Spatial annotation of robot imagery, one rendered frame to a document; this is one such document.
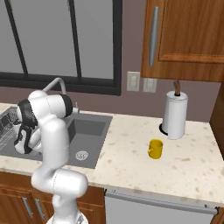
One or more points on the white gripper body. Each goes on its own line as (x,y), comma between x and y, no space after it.
(19,149)

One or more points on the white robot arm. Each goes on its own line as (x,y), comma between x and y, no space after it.
(54,137)

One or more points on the grey double basin sink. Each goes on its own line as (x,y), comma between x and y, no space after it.
(87,137)

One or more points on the grey sink tap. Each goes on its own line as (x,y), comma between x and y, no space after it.
(55,81)

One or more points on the yellow mug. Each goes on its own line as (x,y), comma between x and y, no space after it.
(155,149)

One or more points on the brown wooden lower cupboard door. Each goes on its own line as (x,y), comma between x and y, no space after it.
(11,207)
(93,210)

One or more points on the brown wooden cupboard door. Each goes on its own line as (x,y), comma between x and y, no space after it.
(93,210)
(189,35)
(11,207)

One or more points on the black framed window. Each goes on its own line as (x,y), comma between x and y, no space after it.
(96,81)

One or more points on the white dishwasher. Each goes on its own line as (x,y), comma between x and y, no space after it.
(145,213)

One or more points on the white paper towel roll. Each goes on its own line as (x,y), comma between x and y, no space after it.
(175,116)

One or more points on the brown paper towel holder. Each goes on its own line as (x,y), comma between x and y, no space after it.
(177,87)

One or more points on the dark brown tall cupboard side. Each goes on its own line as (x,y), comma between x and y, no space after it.
(218,122)

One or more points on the brown wooden upper cupboard door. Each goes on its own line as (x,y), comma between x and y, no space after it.
(189,35)

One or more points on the beige wall socket plate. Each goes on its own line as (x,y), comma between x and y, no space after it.
(133,81)

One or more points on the beige wall switch plate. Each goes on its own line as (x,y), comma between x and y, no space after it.
(149,85)

